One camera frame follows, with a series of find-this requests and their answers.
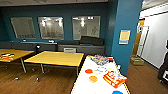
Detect white sheet on sofa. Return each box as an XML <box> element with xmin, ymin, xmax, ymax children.
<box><xmin>63</xmin><ymin>47</ymin><xmax>78</xmax><ymax>54</ymax></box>

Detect interior glass window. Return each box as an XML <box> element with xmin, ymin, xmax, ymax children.
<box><xmin>37</xmin><ymin>15</ymin><xmax>65</xmax><ymax>41</ymax></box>
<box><xmin>71</xmin><ymin>15</ymin><xmax>102</xmax><ymax>41</ymax></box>
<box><xmin>9</xmin><ymin>16</ymin><xmax>37</xmax><ymax>39</ymax></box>

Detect colourful snack bag pile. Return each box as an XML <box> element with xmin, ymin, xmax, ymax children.
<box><xmin>90</xmin><ymin>54</ymin><xmax>114</xmax><ymax>67</ymax></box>

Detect red flat disc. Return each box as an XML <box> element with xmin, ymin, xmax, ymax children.
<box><xmin>84</xmin><ymin>68</ymin><xmax>94</xmax><ymax>75</ymax></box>

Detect white bowl with blue rim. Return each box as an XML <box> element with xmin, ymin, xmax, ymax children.
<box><xmin>96</xmin><ymin>66</ymin><xmax>108</xmax><ymax>74</ymax></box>

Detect long yellow wooden table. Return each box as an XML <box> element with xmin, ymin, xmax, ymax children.
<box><xmin>23</xmin><ymin>50</ymin><xmax>85</xmax><ymax>76</ymax></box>
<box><xmin>0</xmin><ymin>48</ymin><xmax>35</xmax><ymax>74</ymax></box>

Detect small yellow bowl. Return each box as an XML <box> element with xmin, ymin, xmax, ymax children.
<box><xmin>106</xmin><ymin>67</ymin><xmax>115</xmax><ymax>73</ymax></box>

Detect white table with dishes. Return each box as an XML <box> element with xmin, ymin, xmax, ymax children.
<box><xmin>69</xmin><ymin>54</ymin><xmax>132</xmax><ymax>94</ymax></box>

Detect yellow pillar sign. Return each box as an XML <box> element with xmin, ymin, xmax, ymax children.
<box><xmin>118</xmin><ymin>29</ymin><xmax>132</xmax><ymax>45</ymax></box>

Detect brown wooden door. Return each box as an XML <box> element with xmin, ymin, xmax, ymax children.
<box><xmin>132</xmin><ymin>19</ymin><xmax>145</xmax><ymax>56</ymax></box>

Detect cardboard box on floor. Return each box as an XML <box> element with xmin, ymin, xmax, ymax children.
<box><xmin>129</xmin><ymin>55</ymin><xmax>145</xmax><ymax>66</ymax></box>

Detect white double door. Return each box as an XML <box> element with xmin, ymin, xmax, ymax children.
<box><xmin>138</xmin><ymin>24</ymin><xmax>151</xmax><ymax>58</ymax></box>

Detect small colourful table items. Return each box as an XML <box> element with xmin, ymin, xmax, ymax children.
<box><xmin>0</xmin><ymin>53</ymin><xmax>16</xmax><ymax>62</ymax></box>

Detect grey wall sofa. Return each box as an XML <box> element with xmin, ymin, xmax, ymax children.
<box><xmin>0</xmin><ymin>35</ymin><xmax>106</xmax><ymax>56</ymax></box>

